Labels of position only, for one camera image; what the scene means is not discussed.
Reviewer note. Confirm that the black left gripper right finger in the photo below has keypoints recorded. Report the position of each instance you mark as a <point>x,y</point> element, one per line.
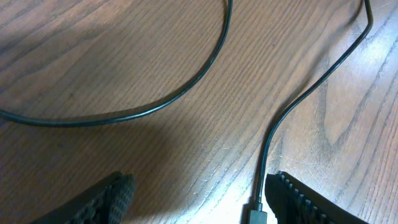
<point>292,201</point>

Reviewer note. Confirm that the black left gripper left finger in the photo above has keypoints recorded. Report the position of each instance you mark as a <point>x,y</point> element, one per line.
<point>105,202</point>

